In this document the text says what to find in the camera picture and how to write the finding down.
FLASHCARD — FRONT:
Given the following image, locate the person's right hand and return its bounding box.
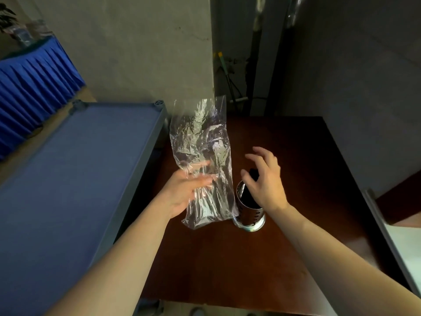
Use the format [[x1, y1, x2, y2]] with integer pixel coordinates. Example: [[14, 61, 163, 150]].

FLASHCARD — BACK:
[[240, 146, 290, 214]]

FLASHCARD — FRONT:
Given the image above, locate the person's left hand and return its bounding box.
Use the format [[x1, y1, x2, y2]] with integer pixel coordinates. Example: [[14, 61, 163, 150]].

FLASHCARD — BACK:
[[159, 160, 219, 219]]

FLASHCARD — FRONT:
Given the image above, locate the cluster of black chopsticks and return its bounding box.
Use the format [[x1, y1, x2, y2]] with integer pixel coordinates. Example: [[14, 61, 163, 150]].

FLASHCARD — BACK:
[[238, 167, 262, 209]]

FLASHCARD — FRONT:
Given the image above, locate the perforated steel utensil holder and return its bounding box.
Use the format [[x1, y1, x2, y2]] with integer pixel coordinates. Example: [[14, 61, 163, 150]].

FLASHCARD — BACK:
[[232, 180, 266, 233]]

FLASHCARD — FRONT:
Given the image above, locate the clear plastic bag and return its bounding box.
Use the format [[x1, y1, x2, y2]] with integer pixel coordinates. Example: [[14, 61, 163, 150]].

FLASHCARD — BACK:
[[168, 94, 239, 230]]

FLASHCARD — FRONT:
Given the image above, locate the person's left forearm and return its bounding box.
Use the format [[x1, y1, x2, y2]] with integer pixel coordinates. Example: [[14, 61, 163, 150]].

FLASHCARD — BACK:
[[44, 199, 175, 316]]

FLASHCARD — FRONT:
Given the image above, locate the person's right forearm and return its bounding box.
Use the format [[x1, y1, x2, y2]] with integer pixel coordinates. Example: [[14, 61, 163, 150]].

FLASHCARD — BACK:
[[271, 204, 421, 316]]

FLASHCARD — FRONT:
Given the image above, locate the grey plastic cart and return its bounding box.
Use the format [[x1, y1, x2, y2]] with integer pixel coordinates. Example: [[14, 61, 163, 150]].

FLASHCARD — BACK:
[[0, 99, 168, 316]]

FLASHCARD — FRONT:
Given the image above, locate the dark pipe with plastic wrap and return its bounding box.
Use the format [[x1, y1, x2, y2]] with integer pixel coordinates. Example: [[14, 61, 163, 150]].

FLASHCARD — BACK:
[[266, 0, 307, 117]]

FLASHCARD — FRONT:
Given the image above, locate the black vertical pipe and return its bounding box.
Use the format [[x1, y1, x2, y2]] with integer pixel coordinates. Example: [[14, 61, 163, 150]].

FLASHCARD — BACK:
[[245, 0, 265, 117]]

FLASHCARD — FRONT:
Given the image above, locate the white-silled low window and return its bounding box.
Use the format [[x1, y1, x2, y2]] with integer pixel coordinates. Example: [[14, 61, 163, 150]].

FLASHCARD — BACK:
[[363, 189, 421, 297]]

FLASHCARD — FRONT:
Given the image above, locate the long table with blue skirt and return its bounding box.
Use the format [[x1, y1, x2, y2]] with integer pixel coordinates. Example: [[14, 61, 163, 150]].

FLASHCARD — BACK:
[[0, 19, 86, 162]]

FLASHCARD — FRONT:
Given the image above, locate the dark leafy plant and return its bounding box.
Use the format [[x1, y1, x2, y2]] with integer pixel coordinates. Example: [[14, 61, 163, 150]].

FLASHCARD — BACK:
[[0, 3, 17, 32]]

